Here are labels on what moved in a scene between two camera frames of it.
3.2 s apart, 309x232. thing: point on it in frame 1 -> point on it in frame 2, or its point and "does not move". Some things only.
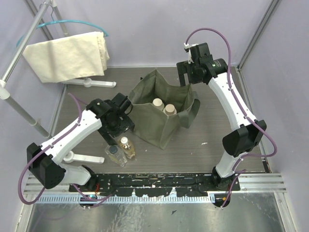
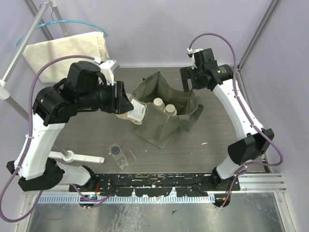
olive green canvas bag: [159, 107] does not move
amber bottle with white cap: [127, 148] -> [138, 114]
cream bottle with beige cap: [170, 109] does not move
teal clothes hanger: [64, 21] does not move
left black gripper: [118, 129] -> [115, 97]
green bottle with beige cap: [158, 103] does not move
